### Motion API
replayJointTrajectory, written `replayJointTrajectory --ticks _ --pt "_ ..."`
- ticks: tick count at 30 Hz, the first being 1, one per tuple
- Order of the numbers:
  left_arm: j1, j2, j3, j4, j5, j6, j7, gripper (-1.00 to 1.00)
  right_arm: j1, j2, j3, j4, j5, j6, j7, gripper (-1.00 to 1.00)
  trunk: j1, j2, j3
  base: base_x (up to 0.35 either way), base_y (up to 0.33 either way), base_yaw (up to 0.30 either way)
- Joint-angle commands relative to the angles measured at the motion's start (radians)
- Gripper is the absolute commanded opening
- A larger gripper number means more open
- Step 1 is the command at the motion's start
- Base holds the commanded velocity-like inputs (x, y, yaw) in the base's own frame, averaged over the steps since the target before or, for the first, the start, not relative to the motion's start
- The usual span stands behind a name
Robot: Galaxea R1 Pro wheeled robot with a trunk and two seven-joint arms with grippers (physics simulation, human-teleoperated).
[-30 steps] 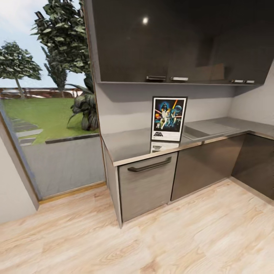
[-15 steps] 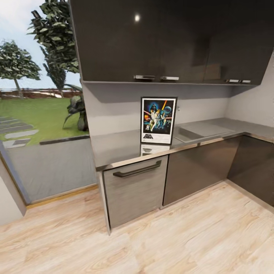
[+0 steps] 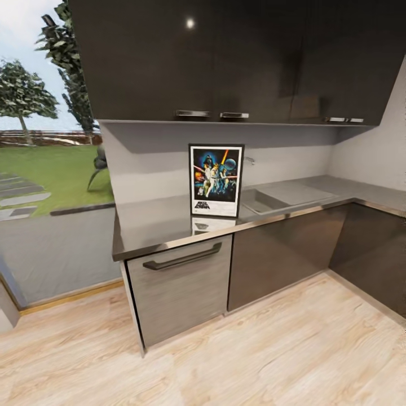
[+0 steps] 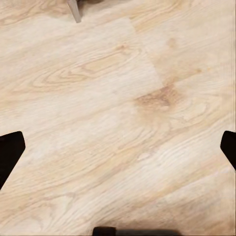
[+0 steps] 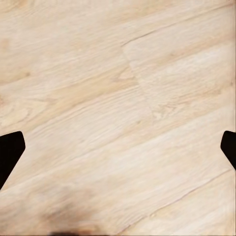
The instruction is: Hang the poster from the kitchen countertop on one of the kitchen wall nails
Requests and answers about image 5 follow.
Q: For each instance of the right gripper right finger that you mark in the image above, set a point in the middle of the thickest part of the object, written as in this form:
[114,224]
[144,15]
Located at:
[228,146]

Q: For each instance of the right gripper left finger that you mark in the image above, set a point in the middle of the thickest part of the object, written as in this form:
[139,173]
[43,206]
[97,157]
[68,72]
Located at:
[12,146]

